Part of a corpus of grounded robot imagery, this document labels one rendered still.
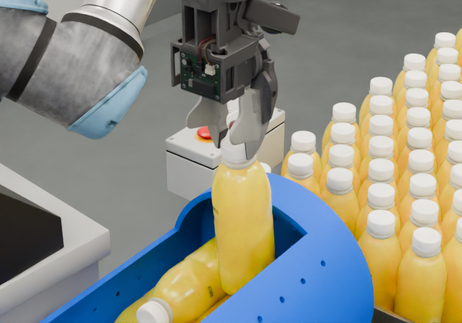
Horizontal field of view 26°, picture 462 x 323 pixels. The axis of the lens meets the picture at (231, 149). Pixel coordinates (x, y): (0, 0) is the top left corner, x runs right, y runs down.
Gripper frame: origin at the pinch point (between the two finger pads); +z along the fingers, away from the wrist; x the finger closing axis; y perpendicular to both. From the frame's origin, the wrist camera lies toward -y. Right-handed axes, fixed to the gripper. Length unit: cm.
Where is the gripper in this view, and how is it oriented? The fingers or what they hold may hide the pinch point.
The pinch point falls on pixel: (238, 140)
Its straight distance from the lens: 113.7
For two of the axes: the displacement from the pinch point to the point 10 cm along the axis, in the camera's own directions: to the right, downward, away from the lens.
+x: 8.0, 3.0, -5.2
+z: 0.0, 8.7, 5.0
